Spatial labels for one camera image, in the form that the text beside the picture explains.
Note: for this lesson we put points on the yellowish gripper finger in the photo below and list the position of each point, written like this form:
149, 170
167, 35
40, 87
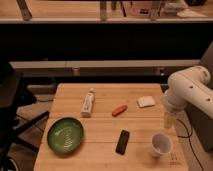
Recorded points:
168, 120

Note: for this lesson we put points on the green ceramic bowl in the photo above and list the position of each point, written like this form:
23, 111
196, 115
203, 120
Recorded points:
65, 135

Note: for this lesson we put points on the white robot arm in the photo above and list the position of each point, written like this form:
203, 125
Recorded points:
187, 86

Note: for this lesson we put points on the white paper cup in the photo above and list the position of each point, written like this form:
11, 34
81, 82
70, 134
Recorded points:
161, 145

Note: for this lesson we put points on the white square sponge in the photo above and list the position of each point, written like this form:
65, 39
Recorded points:
145, 101

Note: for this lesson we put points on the orange carrot toy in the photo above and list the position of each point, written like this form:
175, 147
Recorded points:
119, 110

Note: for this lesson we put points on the black remote control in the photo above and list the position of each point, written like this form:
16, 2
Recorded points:
122, 142

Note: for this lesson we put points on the white tube bottle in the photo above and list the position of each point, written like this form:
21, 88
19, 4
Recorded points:
88, 103

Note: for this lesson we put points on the black office chair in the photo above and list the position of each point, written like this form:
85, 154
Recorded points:
13, 94

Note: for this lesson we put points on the wooden shelf rail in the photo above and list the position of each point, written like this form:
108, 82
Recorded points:
99, 64

